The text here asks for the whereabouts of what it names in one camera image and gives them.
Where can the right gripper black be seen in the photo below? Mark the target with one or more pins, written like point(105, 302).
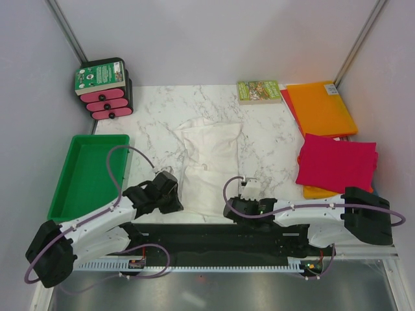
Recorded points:
point(244, 201)

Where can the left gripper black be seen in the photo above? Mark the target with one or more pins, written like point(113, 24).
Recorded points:
point(175, 206)

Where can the white t shirt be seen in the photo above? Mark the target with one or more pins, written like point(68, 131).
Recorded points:
point(211, 159)

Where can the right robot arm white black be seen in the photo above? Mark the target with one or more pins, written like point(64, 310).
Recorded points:
point(343, 217)

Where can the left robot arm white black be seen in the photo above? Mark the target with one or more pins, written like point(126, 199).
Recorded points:
point(57, 249)

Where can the green plastic tray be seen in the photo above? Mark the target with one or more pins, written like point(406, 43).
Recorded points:
point(84, 184)

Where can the magenta folded t shirt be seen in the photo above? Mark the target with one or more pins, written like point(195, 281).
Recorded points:
point(335, 165)

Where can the black pink drawer stand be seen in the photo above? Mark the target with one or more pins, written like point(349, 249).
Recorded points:
point(110, 103)

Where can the light green book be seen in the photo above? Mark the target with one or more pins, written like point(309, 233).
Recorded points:
point(259, 92)

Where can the orange plastic folder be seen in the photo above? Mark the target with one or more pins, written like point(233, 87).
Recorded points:
point(320, 110)

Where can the red folder under orange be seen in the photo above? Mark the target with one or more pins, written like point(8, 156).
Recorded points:
point(288, 101)

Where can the green book on stand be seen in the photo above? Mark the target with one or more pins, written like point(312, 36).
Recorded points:
point(99, 78)

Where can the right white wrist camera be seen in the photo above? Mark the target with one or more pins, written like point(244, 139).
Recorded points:
point(251, 189)

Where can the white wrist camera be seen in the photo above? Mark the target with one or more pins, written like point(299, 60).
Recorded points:
point(168, 169)
point(251, 189)

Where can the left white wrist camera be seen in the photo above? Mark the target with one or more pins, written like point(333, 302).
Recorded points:
point(168, 169)

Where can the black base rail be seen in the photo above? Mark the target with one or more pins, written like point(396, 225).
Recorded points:
point(221, 244)

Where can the white slotted cable duct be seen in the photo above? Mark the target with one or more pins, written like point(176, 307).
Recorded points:
point(124, 265)

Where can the left aluminium frame post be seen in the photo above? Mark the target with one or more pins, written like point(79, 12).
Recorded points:
point(66, 29)

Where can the aluminium frame post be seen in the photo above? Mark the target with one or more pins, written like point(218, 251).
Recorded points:
point(364, 33)
point(66, 29)

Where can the right aluminium frame post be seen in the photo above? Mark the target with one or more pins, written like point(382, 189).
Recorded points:
point(364, 33)

